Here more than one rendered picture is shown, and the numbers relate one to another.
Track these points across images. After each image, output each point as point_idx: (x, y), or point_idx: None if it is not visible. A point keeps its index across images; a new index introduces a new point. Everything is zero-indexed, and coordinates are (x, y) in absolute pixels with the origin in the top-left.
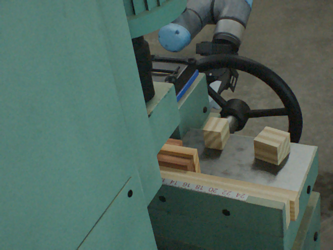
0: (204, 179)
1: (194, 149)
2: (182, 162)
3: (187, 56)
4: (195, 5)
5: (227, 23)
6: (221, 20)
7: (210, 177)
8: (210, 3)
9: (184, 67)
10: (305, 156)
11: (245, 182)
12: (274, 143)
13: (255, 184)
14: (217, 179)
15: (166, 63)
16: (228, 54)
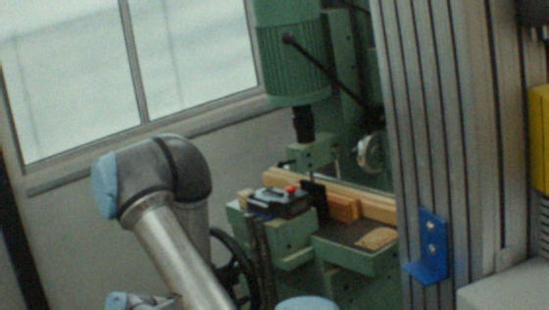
0: (294, 176)
1: (288, 182)
2: (298, 181)
3: (249, 200)
4: (163, 303)
5: (156, 296)
6: (156, 299)
7: (290, 180)
8: (148, 304)
9: (258, 194)
10: (235, 201)
11: (277, 178)
12: (248, 189)
13: (274, 177)
14: (288, 180)
15: (266, 198)
16: (212, 228)
